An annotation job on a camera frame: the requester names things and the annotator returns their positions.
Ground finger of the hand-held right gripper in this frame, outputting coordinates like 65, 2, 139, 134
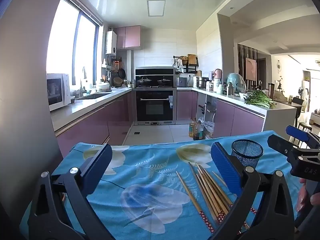
267, 134, 320, 161
286, 125, 320, 150

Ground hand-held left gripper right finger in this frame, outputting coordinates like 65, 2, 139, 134
211, 141, 295, 240

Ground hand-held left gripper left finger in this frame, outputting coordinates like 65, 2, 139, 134
27, 144, 114, 240

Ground black mesh pen holder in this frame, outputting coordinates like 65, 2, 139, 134
231, 139, 264, 169

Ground pile of bamboo chopsticks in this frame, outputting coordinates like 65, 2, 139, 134
176, 162, 258, 233

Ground person's right hand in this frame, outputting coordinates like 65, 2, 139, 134
296, 178, 320, 213

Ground clear plastic bag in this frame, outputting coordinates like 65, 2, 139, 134
202, 121, 215, 137

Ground long pink base cabinet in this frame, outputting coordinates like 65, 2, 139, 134
50, 87, 137, 153

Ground dark cooking oil bottle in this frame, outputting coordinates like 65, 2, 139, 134
193, 120, 204, 140

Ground green leafy vegetables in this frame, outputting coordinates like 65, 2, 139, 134
244, 90, 277, 109

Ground yellow cooking oil bottle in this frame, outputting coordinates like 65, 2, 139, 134
188, 117, 198, 138

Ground pink base cabinet white side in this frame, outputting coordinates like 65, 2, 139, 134
176, 87, 297, 139

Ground blue floral tablecloth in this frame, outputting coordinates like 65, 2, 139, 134
19, 130, 308, 240

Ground steel kitchen faucet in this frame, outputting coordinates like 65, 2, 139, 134
79, 67, 88, 97

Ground teal covered appliance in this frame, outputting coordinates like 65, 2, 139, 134
226, 72, 247, 93

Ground black built-in oven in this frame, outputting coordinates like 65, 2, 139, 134
135, 88, 177, 125

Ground white microwave oven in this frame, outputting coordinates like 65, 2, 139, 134
47, 73, 72, 112

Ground steel stockpot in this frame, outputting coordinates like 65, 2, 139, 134
196, 76, 208, 89

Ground dark slatted partition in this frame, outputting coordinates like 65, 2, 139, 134
237, 44, 259, 88

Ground grey refrigerator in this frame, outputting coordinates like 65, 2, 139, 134
0, 0, 68, 205

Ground black integrated stove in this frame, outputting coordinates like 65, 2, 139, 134
135, 67, 177, 88

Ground white gas water heater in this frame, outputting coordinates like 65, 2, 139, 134
105, 31, 118, 55

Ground kitchen window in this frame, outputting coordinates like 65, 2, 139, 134
46, 0, 103, 85

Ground ceiling light panel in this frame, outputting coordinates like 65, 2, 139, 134
147, 0, 167, 17

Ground pink wall painting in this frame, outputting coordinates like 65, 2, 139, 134
245, 57, 257, 81

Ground black wall rack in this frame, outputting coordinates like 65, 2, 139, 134
172, 54, 199, 74

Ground pink wall cabinet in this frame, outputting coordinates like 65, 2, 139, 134
114, 25, 142, 50

